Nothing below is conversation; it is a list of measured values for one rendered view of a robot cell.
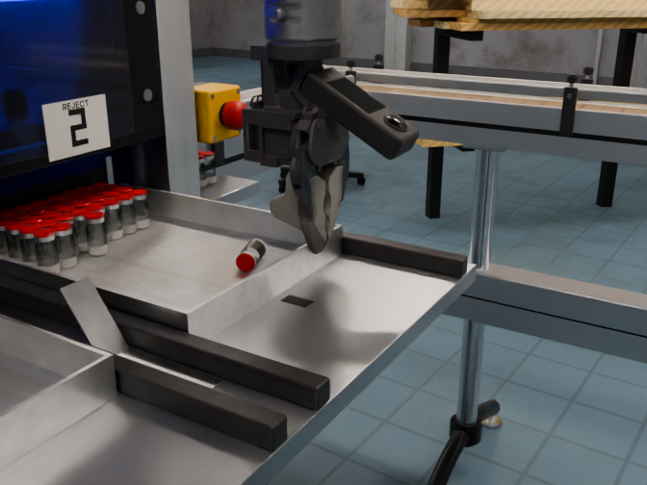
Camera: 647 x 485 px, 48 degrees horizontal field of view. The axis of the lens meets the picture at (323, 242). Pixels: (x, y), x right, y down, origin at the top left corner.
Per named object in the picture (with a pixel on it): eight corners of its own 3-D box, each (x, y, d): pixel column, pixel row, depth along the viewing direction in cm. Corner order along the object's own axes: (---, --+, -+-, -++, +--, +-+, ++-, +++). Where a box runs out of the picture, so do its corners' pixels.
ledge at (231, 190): (132, 200, 107) (130, 188, 106) (190, 180, 118) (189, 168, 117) (205, 216, 100) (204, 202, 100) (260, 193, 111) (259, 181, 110)
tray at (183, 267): (-57, 270, 77) (-63, 240, 76) (123, 207, 98) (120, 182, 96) (190, 351, 60) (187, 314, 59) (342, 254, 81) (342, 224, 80)
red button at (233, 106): (213, 130, 99) (212, 101, 97) (231, 125, 102) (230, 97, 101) (235, 133, 97) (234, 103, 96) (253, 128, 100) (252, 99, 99)
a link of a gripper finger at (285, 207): (280, 244, 78) (278, 161, 75) (327, 254, 75) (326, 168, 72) (264, 253, 75) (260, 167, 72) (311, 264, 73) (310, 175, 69)
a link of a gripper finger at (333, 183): (296, 236, 80) (295, 155, 77) (342, 245, 78) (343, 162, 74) (280, 244, 78) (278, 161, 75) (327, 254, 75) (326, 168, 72)
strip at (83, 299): (67, 352, 60) (58, 288, 58) (94, 338, 63) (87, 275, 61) (196, 401, 53) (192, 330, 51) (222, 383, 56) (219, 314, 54)
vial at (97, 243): (84, 254, 81) (79, 215, 79) (99, 247, 83) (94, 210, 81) (98, 257, 80) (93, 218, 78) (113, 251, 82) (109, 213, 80)
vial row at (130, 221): (19, 269, 77) (12, 229, 75) (141, 222, 91) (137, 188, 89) (33, 274, 75) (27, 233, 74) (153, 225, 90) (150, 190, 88)
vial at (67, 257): (51, 267, 77) (45, 226, 76) (67, 260, 79) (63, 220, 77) (65, 271, 76) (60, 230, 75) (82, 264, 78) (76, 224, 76)
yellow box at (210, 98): (170, 139, 101) (167, 87, 99) (204, 130, 107) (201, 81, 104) (213, 145, 98) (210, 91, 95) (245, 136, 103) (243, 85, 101)
